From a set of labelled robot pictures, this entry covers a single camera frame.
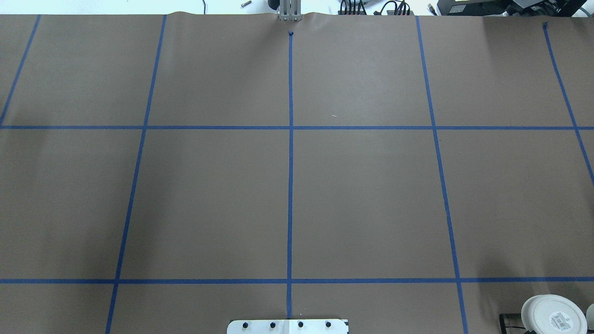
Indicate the brown paper table cover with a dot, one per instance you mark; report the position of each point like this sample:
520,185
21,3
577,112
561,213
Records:
168,174

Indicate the aluminium frame post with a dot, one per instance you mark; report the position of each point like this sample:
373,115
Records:
290,10

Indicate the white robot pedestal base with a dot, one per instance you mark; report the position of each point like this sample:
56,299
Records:
289,326

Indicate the black wire cup rack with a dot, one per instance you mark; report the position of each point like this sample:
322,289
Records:
511,323

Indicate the white cup on wire rack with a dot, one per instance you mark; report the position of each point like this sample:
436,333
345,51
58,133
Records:
553,314

